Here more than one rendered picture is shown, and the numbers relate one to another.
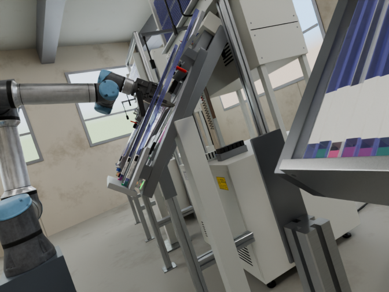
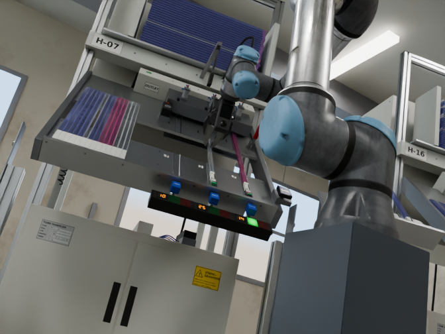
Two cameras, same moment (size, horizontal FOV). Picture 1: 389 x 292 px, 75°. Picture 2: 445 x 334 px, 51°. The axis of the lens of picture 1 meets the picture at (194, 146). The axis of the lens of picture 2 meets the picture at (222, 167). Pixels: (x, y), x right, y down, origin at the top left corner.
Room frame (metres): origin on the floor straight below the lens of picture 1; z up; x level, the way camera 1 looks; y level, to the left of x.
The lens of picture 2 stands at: (1.00, 1.50, 0.32)
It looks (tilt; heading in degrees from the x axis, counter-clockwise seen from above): 21 degrees up; 278
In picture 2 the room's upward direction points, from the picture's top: 13 degrees clockwise
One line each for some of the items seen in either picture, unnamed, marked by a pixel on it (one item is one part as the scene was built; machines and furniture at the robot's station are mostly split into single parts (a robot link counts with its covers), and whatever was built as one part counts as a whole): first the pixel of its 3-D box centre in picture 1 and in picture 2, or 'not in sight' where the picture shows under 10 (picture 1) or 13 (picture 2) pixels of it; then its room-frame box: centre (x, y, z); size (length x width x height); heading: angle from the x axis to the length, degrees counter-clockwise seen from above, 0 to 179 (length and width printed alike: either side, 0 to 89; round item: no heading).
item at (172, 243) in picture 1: (158, 198); not in sight; (2.04, 0.41, 0.39); 0.24 x 0.24 x 0.78; 21
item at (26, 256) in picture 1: (26, 249); (357, 215); (0.85, 0.65, 0.60); 0.15 x 0.15 x 0.10
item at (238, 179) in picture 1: (259, 195); (105, 329); (1.54, -0.28, 0.31); 0.70 x 0.65 x 0.62; 21
